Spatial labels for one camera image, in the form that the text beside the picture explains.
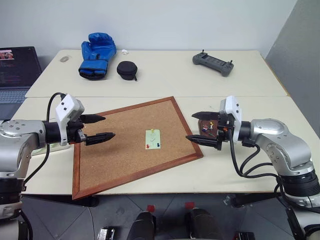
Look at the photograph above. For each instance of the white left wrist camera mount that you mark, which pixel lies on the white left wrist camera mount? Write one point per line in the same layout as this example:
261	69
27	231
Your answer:
67	107

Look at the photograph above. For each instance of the black round zip case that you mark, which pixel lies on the black round zip case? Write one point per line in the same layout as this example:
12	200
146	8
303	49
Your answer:
127	68

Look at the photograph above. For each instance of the black box on floor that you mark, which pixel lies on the black box on floor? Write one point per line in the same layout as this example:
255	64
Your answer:
107	233

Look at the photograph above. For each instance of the grey open laptop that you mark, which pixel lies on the grey open laptop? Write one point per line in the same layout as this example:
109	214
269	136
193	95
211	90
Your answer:
17	67

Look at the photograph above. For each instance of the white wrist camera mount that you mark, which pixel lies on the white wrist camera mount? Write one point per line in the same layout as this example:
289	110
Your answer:
67	107
232	105

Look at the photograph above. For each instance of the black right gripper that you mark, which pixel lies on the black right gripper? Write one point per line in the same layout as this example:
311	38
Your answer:
222	127

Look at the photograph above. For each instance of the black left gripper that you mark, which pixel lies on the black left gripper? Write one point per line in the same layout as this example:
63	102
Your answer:
75	132

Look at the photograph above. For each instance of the small white object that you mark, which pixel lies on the small white object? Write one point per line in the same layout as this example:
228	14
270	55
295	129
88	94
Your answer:
124	52

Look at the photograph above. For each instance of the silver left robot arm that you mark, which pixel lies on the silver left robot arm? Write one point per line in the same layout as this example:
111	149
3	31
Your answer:
15	135

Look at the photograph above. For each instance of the light green paper note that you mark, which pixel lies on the light green paper note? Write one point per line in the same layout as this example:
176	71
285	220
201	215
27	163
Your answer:
153	138

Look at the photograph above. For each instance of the grey handheld remote controller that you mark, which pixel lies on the grey handheld remote controller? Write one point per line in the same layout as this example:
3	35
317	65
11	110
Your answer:
212	61

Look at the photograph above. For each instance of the brown bowl of pushpins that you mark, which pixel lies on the brown bowl of pushpins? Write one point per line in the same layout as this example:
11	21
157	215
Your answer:
201	123

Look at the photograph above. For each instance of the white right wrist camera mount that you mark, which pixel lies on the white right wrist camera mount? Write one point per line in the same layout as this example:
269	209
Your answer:
232	105

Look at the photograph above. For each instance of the dark rounded shape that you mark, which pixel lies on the dark rounded shape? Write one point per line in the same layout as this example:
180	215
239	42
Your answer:
202	225
142	225

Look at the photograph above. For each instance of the wood-framed cork board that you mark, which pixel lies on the wood-framed cork board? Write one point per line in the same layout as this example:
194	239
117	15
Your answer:
125	150

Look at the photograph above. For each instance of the black table foot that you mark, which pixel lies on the black table foot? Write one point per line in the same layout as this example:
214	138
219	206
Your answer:
87	201
250	200

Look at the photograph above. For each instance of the clear flat tray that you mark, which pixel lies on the clear flat tray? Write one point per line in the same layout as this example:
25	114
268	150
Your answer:
55	148

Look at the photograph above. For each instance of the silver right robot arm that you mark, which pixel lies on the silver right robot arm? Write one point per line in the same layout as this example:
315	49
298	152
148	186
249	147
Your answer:
275	135

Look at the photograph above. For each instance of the small grey oval object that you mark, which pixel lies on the small grey oval object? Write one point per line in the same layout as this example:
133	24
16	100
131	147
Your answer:
65	59

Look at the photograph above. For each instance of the blue boxing glove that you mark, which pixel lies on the blue boxing glove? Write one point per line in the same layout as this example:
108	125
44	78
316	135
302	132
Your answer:
97	50

